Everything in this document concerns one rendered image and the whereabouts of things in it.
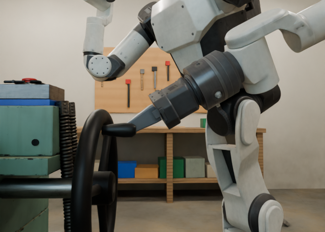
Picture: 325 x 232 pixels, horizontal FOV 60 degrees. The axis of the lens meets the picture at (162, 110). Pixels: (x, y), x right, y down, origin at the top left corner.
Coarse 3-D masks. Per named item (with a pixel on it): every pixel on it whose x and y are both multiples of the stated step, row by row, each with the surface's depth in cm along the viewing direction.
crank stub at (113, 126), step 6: (102, 126) 47; (108, 126) 47; (114, 126) 47; (120, 126) 47; (126, 126) 47; (132, 126) 47; (102, 132) 47; (108, 132) 47; (114, 132) 47; (120, 132) 47; (126, 132) 47; (132, 132) 47
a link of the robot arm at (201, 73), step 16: (192, 64) 50; (208, 64) 48; (192, 80) 49; (208, 80) 47; (160, 96) 47; (176, 96) 47; (192, 96) 47; (208, 96) 47; (224, 96) 49; (160, 112) 45; (176, 112) 45; (192, 112) 48
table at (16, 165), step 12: (12, 156) 50; (24, 156) 50; (36, 156) 50; (48, 156) 50; (0, 168) 47; (12, 168) 47; (24, 168) 47; (36, 168) 47; (48, 168) 48; (60, 168) 54
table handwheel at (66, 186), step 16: (96, 112) 47; (96, 128) 43; (80, 144) 41; (96, 144) 42; (112, 144) 61; (80, 160) 39; (112, 160) 63; (80, 176) 38; (96, 176) 50; (112, 176) 51; (0, 192) 49; (16, 192) 50; (32, 192) 50; (48, 192) 50; (64, 192) 50; (80, 192) 37; (96, 192) 45; (112, 192) 50; (80, 208) 37; (112, 208) 61; (80, 224) 37; (112, 224) 59
